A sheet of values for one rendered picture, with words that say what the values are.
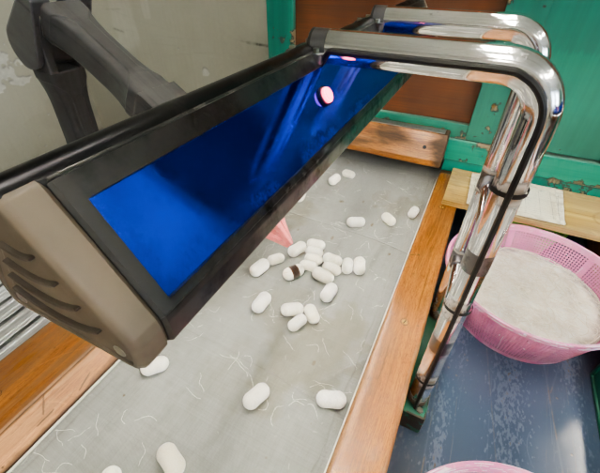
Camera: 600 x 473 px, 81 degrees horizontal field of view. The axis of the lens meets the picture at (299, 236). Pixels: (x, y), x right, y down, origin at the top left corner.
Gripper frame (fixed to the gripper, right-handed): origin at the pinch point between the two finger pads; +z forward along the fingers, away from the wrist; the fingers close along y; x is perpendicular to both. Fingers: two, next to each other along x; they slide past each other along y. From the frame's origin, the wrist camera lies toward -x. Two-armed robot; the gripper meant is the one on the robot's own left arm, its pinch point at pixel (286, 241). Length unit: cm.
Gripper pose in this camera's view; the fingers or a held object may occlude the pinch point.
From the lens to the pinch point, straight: 54.9
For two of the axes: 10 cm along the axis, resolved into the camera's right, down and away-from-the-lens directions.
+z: 6.8, 7.2, 1.5
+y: 4.4, -5.7, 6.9
